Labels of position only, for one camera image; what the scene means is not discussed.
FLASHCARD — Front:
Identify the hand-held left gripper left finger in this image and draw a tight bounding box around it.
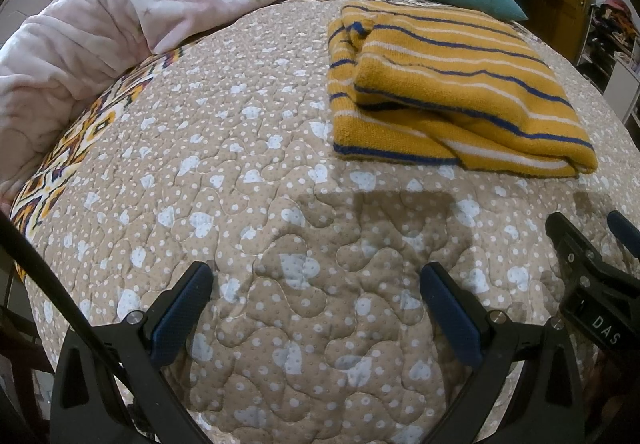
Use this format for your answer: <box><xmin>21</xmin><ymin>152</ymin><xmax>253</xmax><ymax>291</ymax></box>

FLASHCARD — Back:
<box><xmin>50</xmin><ymin>261</ymin><xmax>214</xmax><ymax>444</ymax></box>

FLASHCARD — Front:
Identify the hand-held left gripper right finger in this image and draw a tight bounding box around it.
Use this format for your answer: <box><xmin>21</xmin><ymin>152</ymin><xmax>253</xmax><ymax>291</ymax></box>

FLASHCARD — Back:
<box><xmin>421</xmin><ymin>262</ymin><xmax>587</xmax><ymax>444</ymax></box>

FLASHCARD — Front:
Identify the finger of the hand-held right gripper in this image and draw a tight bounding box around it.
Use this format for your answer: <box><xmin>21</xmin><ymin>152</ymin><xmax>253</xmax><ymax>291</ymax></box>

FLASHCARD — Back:
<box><xmin>545</xmin><ymin>212</ymin><xmax>603</xmax><ymax>281</ymax></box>
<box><xmin>606</xmin><ymin>210</ymin><xmax>640</xmax><ymax>247</ymax></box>

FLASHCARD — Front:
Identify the yellow striped sweater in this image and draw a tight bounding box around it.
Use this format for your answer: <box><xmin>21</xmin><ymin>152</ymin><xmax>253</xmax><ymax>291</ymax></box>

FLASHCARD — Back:
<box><xmin>327</xmin><ymin>0</ymin><xmax>599</xmax><ymax>178</ymax></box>

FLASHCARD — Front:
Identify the beige quilted bedspread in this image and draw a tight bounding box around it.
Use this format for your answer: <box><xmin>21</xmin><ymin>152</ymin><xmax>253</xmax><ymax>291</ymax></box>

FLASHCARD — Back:
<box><xmin>10</xmin><ymin>0</ymin><xmax>640</xmax><ymax>444</ymax></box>

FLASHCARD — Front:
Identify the cluttered shelf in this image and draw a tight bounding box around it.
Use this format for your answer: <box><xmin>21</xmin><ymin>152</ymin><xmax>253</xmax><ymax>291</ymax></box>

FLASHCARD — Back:
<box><xmin>575</xmin><ymin>0</ymin><xmax>640</xmax><ymax>125</ymax></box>

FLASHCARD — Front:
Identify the pink floral blanket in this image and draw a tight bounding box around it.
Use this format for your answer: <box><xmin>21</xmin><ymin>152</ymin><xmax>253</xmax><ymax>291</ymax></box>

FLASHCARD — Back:
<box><xmin>0</xmin><ymin>0</ymin><xmax>323</xmax><ymax>202</ymax></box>

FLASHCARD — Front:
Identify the black cable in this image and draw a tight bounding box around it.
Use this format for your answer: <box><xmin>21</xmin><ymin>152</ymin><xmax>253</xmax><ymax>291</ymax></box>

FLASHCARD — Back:
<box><xmin>0</xmin><ymin>211</ymin><xmax>151</xmax><ymax>444</ymax></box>

